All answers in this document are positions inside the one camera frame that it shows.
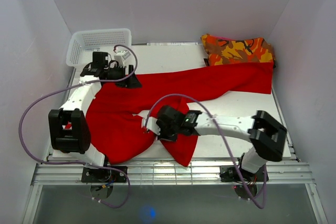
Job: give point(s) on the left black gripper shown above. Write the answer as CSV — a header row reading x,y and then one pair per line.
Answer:
x,y
132,82

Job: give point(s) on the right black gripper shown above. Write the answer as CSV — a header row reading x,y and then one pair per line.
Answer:
x,y
160,124

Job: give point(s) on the red trousers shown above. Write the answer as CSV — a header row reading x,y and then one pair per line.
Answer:
x,y
113,116

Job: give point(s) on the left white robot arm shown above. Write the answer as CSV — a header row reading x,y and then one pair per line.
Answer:
x,y
69,130

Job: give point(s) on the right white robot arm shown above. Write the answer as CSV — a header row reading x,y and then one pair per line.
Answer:
x,y
265,133

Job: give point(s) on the orange camouflage folded trousers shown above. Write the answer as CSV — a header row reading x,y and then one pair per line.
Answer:
x,y
224,51

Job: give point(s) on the white perforated plastic basket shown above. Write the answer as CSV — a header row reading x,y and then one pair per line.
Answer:
x,y
83,43

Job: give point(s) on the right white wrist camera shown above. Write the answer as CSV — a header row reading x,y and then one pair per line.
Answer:
x,y
149,124

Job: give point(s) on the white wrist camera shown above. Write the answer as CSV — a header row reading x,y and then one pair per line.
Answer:
x,y
149,124
121,57

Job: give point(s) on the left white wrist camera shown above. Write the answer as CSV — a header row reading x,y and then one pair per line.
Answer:
x,y
121,57

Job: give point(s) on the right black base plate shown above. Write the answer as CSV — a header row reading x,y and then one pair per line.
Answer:
x,y
229,174

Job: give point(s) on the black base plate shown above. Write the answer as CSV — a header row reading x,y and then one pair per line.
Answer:
x,y
99,175
229,174

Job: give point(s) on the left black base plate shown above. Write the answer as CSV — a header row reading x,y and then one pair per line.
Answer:
x,y
99,175

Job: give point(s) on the aluminium frame rail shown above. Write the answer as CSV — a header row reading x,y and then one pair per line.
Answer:
x,y
171,173

